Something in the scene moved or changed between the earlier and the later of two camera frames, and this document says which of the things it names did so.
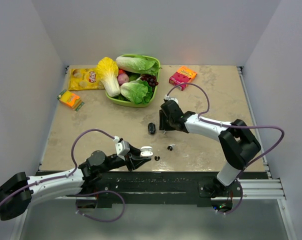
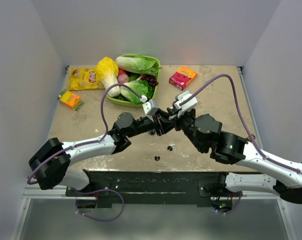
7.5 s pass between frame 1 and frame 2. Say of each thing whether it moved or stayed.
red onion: stayed
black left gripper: moved
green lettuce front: stayed
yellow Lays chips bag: stayed
